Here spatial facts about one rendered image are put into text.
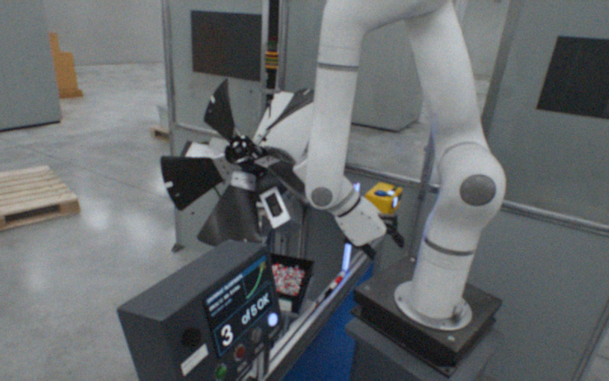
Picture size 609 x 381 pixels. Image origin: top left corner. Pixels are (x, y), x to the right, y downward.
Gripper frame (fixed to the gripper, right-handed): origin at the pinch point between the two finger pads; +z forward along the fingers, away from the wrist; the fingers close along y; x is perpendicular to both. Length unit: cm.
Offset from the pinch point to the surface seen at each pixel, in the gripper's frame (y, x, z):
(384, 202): -17.9, 44.7, 9.2
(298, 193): -25.7, 20.6, -18.9
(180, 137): -146, 116, -70
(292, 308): -39.3, -3.6, 4.2
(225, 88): -44, 54, -62
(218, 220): -52, 12, -29
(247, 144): -38, 34, -41
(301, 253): -94, 70, 25
